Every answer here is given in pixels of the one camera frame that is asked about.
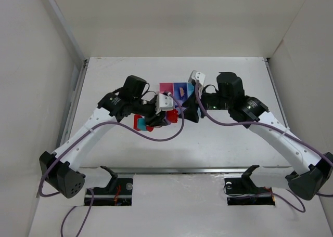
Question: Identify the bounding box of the red lego pile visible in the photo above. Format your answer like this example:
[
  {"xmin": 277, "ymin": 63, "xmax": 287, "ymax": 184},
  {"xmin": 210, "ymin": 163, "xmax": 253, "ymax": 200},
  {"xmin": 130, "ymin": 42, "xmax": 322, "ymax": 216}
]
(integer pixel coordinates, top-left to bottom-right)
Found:
[{"xmin": 133, "ymin": 109, "xmax": 178, "ymax": 132}]

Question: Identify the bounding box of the lilac lego brick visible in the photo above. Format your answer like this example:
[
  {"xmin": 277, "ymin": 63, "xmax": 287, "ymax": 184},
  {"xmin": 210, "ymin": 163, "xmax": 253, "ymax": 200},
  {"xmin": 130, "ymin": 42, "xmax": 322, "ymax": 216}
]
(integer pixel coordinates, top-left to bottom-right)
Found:
[{"xmin": 179, "ymin": 87, "xmax": 187, "ymax": 97}]

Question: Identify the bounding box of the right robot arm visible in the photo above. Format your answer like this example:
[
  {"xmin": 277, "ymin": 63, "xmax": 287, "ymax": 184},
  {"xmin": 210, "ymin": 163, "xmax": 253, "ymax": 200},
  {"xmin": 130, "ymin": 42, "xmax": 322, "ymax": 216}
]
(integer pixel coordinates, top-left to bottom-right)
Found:
[{"xmin": 182, "ymin": 71, "xmax": 332, "ymax": 201}]

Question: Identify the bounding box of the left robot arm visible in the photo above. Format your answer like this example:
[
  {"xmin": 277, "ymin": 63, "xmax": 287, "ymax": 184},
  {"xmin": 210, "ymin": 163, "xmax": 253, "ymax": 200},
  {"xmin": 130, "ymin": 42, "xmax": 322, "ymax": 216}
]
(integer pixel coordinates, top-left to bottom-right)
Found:
[{"xmin": 38, "ymin": 75, "xmax": 174, "ymax": 199}]

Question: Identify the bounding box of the light blue container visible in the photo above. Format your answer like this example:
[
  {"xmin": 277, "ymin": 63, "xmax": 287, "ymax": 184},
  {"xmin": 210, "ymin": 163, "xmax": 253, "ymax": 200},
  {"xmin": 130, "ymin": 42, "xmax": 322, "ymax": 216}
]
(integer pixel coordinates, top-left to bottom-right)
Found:
[{"xmin": 186, "ymin": 83, "xmax": 195, "ymax": 98}]

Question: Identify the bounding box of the purple-blue container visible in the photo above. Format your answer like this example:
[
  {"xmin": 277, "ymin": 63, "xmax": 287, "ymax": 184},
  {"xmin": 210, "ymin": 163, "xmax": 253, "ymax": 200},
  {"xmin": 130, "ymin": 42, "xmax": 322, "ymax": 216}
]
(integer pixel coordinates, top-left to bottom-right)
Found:
[{"xmin": 173, "ymin": 83, "xmax": 194, "ymax": 105}]

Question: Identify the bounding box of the pink container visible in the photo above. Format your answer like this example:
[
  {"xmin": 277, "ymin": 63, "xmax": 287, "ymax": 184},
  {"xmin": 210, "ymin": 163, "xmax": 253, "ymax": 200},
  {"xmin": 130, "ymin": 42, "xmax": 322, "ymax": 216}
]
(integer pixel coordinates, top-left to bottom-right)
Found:
[{"xmin": 159, "ymin": 83, "xmax": 174, "ymax": 94}]

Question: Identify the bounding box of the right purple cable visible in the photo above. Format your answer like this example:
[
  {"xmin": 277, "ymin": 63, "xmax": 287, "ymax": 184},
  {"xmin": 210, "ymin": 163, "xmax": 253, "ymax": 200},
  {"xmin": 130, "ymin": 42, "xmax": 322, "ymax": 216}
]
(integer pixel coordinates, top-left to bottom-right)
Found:
[{"xmin": 194, "ymin": 82, "xmax": 333, "ymax": 213}]

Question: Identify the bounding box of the purple cable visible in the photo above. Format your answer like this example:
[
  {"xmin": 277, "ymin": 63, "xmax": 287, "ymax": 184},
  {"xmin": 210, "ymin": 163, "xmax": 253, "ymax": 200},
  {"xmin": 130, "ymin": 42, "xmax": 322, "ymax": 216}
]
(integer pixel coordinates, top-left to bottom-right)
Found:
[
  {"xmin": 38, "ymin": 91, "xmax": 186, "ymax": 237},
  {"xmin": 194, "ymin": 82, "xmax": 333, "ymax": 213}
]

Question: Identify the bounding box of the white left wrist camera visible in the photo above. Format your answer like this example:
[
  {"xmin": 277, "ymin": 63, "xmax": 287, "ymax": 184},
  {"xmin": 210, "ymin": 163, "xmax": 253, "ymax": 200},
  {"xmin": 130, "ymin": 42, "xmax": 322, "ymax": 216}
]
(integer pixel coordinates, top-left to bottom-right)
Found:
[{"xmin": 156, "ymin": 93, "xmax": 174, "ymax": 114}]

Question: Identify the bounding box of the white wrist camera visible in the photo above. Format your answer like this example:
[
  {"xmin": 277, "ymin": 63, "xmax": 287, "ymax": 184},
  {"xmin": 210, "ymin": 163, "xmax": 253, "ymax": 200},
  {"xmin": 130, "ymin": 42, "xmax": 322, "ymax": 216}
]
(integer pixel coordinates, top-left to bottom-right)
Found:
[
  {"xmin": 188, "ymin": 70, "xmax": 206, "ymax": 86},
  {"xmin": 156, "ymin": 93, "xmax": 174, "ymax": 114}
]

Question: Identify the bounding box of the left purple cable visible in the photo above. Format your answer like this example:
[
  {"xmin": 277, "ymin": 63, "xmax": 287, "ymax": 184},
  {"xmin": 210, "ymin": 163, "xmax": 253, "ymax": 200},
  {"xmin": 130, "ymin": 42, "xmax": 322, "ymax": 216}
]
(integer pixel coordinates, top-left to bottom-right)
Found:
[{"xmin": 38, "ymin": 91, "xmax": 186, "ymax": 237}]

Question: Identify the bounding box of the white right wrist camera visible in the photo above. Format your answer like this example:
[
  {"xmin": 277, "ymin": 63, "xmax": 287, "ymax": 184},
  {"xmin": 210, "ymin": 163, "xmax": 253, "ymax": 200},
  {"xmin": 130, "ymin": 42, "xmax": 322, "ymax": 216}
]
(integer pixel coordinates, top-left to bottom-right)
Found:
[{"xmin": 188, "ymin": 70, "xmax": 206, "ymax": 86}]

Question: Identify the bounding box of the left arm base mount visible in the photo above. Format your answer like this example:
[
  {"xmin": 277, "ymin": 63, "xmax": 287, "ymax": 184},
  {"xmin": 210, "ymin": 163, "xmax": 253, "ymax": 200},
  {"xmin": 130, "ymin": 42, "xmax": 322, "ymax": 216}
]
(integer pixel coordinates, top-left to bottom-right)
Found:
[{"xmin": 84, "ymin": 166, "xmax": 134, "ymax": 206}]

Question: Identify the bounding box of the aluminium rail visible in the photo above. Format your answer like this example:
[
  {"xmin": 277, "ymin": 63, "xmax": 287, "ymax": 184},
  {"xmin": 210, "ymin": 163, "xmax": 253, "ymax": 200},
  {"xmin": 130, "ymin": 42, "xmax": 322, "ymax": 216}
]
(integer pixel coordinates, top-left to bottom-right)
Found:
[{"xmin": 79, "ymin": 167, "xmax": 293, "ymax": 174}]

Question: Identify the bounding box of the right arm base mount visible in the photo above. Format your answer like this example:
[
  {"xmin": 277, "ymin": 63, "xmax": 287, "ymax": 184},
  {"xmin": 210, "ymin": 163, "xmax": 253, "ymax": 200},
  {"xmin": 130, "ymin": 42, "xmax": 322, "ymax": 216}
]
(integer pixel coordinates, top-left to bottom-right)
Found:
[{"xmin": 223, "ymin": 165, "xmax": 275, "ymax": 206}]

